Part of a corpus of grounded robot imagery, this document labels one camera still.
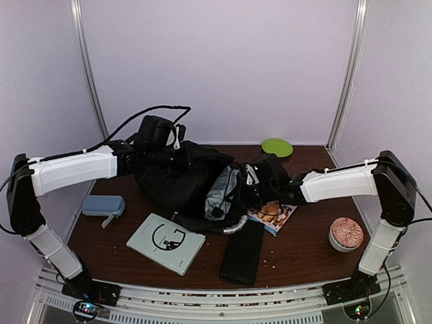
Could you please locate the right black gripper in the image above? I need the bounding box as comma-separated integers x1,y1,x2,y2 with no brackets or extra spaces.
226,178,277,210

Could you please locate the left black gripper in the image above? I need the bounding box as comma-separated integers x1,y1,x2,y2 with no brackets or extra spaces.
146,141,203,176

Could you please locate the black student bag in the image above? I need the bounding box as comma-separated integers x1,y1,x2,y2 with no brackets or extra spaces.
134,141,248,235

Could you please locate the grey pencil pouch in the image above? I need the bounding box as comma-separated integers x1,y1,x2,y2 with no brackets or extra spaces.
204,163,241,221

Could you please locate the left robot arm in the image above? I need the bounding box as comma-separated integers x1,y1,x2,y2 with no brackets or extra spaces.
1,108,186,300

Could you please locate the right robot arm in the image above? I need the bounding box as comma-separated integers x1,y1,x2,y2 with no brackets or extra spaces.
239,151,424,303

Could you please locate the dog picture book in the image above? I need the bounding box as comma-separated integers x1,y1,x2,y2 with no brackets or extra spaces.
248,200,298,236

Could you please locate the green plate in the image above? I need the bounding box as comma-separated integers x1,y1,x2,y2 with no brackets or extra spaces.
261,138,294,158

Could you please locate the black flat case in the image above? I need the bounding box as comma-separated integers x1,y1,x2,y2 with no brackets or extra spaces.
219,221,265,286

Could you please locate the light blue zipper case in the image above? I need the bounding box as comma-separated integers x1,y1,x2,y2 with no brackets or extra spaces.
82,195,126,229

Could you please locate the grey book with G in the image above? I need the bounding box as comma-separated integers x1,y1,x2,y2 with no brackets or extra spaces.
126,213,206,276

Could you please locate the red patterned white bowl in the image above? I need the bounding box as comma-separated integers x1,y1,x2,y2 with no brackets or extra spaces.
329,217,364,252

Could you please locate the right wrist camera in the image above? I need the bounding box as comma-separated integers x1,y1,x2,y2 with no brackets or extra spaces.
244,153,290,189

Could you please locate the left aluminium frame post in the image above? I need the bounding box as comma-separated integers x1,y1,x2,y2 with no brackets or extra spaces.
70,0,109,140

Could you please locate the aluminium frame post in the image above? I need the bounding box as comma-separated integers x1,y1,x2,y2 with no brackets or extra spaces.
70,0,109,140
327,0,369,154

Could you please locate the front aluminium rail base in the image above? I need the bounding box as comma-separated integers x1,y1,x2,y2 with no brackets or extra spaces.
28,266,419,324

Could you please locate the right aluminium frame post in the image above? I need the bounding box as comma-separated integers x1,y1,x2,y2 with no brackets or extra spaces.
327,0,369,154

